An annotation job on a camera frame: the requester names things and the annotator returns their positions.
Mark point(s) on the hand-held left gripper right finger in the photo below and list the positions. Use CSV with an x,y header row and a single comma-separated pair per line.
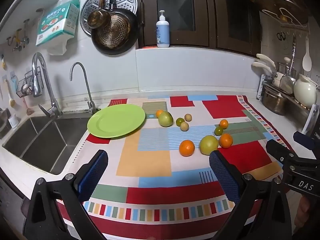
x,y
223,177

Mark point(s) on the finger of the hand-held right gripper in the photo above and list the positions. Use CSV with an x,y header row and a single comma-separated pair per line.
x,y
278,151
306,141

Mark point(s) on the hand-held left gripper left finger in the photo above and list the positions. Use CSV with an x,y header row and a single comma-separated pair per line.
x,y
93,177

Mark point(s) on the green apple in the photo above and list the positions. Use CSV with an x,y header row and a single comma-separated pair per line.
x,y
165,119
208,144

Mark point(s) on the small green citrus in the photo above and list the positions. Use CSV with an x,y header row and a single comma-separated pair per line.
x,y
218,131
180,122

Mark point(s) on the small orange mandarin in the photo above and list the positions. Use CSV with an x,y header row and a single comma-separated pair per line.
x,y
159,113
223,124

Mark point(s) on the green plate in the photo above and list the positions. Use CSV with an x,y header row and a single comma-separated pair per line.
x,y
116,121

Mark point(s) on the small tan pear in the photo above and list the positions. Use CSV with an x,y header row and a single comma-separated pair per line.
x,y
188,117
184,126

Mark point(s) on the person's right hand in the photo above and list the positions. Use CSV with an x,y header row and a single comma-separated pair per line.
x,y
302,211

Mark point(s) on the steel dish rack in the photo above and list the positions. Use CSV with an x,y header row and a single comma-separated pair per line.
x,y
308,116

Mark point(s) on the white ceramic jug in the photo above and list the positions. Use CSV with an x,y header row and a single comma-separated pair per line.
x,y
305,92

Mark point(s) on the stainless steel pot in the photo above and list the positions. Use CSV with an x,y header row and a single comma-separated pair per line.
x,y
273,102

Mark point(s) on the steel double sink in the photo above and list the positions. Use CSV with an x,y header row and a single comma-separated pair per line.
x,y
47,142

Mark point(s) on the colourful patchwork tablecloth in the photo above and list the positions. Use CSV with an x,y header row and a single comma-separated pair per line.
x,y
150,160

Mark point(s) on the steel skimmer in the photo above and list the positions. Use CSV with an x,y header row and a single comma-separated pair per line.
x,y
287,83

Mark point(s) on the white rice spoon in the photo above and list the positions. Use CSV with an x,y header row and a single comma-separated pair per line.
x,y
307,61

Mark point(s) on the thin gooseneck faucet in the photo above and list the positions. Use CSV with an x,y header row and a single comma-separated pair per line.
x,y
86,82

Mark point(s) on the white cup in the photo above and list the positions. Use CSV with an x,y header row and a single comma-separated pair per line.
x,y
13,122

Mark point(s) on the large chrome faucet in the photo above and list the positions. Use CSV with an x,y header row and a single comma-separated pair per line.
x,y
47,85

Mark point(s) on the black scissors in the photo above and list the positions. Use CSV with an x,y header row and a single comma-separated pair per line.
x,y
281,36

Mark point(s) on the white egg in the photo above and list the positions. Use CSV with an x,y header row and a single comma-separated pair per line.
x,y
25,87

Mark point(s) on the white plastic bag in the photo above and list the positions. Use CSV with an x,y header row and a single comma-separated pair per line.
x,y
57,48

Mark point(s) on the black frying pan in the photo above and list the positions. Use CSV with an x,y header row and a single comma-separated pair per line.
x,y
117,38

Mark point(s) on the white pump soap bottle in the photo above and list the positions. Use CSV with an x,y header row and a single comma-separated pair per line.
x,y
162,33

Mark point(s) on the small copper saucepan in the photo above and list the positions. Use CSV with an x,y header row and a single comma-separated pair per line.
x,y
98,18

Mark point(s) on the teal paper towel pack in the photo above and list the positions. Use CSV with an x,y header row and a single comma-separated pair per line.
x,y
57,22

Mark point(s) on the dark wooden window frame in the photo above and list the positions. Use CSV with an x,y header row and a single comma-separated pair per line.
x,y
200,40

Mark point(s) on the yellow bicycle wall ornament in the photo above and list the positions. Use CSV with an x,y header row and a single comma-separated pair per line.
x,y
18,38

